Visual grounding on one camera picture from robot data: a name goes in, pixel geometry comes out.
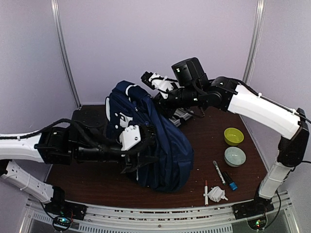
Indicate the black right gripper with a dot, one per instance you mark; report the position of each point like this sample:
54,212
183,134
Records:
160,103

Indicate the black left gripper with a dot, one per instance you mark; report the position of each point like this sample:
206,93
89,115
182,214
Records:
139,161

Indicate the black white illustrated book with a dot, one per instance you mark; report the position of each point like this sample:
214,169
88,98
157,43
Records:
180,116

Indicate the navy blue student backpack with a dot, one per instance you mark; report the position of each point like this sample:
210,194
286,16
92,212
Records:
129,104

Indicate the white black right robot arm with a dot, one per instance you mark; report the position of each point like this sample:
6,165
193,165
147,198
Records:
191,87

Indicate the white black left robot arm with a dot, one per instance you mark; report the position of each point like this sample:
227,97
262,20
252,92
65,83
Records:
80,138

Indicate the white red-capped pen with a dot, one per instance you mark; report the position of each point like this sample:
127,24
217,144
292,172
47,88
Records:
205,194

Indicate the grey marker pen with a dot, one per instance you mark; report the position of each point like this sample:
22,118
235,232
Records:
219,172

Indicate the yellow green bowl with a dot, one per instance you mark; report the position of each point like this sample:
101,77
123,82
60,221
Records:
233,136

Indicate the pale blue ceramic bowl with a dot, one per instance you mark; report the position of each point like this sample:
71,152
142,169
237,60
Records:
234,156

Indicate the black blue marker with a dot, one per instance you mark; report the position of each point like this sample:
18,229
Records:
229,181

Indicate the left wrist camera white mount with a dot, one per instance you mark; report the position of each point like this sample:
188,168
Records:
137,137

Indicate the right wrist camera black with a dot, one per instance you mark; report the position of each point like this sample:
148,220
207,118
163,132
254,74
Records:
156,82

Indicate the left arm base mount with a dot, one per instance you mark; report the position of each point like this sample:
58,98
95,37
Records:
62,212

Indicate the right aluminium corner post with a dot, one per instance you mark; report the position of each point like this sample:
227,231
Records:
255,41

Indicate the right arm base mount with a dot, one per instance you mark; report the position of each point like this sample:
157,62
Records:
255,211

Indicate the aluminium front rail frame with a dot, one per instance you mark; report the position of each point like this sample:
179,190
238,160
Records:
212,219

